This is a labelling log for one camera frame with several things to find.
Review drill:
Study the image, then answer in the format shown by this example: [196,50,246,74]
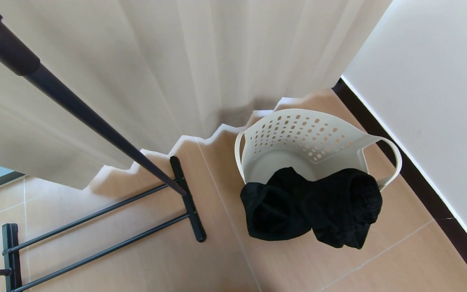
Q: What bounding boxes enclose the black clothes rack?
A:
[0,0,207,292]

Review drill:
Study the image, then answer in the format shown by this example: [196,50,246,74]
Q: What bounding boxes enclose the beige curtain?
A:
[0,0,392,190]

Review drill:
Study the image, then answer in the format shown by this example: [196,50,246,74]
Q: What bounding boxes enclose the black shorts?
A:
[298,168,383,249]

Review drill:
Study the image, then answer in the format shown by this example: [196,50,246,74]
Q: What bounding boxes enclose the white laundry basket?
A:
[234,109,402,191]

